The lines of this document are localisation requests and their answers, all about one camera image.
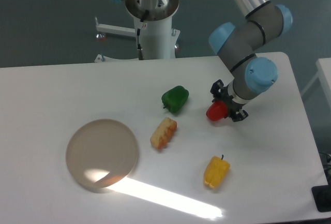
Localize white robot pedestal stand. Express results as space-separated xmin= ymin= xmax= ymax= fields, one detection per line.
xmin=95 ymin=0 xmax=180 ymax=60

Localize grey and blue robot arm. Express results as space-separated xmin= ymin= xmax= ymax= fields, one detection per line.
xmin=97 ymin=0 xmax=293 ymax=122

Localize beige round plate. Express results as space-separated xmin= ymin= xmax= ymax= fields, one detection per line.
xmin=66 ymin=119 xmax=139 ymax=193

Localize white side table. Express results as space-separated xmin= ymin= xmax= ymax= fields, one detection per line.
xmin=316 ymin=57 xmax=330 ymax=92

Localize orange toy bread piece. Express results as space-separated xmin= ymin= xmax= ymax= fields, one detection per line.
xmin=150 ymin=117 xmax=177 ymax=150

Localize yellow toy pepper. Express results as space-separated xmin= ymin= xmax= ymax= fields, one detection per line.
xmin=203 ymin=154 xmax=231 ymax=189

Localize green toy pepper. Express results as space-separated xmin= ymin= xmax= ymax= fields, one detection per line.
xmin=161 ymin=85 xmax=189 ymax=114

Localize black box at table edge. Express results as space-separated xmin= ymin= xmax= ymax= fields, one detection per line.
xmin=311 ymin=185 xmax=330 ymax=213

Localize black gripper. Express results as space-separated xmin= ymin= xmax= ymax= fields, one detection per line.
xmin=210 ymin=79 xmax=249 ymax=122

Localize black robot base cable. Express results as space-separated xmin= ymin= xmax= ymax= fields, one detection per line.
xmin=136 ymin=9 xmax=149 ymax=61

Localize black cables at right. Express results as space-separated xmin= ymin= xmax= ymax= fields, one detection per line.
xmin=318 ymin=151 xmax=331 ymax=181

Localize red toy pepper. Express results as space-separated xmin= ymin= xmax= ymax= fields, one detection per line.
xmin=206 ymin=101 xmax=228 ymax=122

